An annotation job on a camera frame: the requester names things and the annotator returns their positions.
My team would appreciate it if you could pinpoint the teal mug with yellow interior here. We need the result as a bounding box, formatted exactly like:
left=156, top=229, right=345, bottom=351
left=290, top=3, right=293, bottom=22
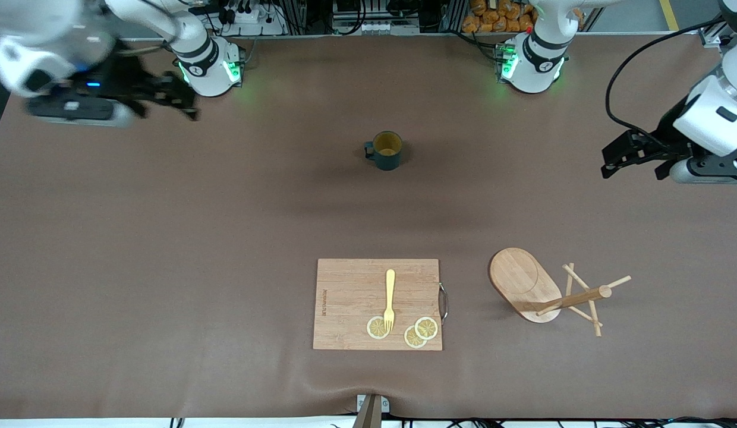
left=364, top=131, right=404, bottom=171

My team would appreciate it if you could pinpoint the wooden mug rack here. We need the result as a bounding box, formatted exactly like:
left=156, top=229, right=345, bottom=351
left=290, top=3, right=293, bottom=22
left=489, top=247, right=632, bottom=338

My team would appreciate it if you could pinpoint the white power strip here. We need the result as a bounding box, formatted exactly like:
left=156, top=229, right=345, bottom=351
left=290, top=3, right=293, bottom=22
left=223, top=6, right=286, bottom=35

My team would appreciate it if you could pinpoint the table cover mat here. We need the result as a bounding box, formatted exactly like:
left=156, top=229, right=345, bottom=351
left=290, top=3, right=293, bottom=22
left=0, top=33, right=737, bottom=420

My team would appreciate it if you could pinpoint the orange snack pile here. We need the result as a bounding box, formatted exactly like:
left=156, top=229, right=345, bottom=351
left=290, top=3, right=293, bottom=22
left=462, top=0, right=538, bottom=34

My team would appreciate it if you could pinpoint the grey socket strip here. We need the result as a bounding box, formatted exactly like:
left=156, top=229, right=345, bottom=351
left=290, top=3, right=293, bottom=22
left=332, top=21, right=421, bottom=35

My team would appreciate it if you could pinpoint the wooden cutting board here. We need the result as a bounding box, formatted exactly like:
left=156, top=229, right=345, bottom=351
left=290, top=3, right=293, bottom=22
left=313, top=258, right=449, bottom=351

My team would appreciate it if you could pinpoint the yellow plastic fork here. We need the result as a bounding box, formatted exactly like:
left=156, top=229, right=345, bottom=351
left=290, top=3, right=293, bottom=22
left=383, top=269, right=397, bottom=332

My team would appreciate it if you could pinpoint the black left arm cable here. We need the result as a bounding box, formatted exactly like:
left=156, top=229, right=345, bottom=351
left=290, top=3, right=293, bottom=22
left=605, top=18, right=726, bottom=146

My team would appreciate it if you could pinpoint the aluminium frame post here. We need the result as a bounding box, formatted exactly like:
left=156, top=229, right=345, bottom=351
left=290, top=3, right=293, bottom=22
left=698, top=18, right=737, bottom=48

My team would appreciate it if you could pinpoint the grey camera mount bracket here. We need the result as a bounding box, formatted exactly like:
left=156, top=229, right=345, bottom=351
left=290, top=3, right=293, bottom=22
left=352, top=394, right=391, bottom=428

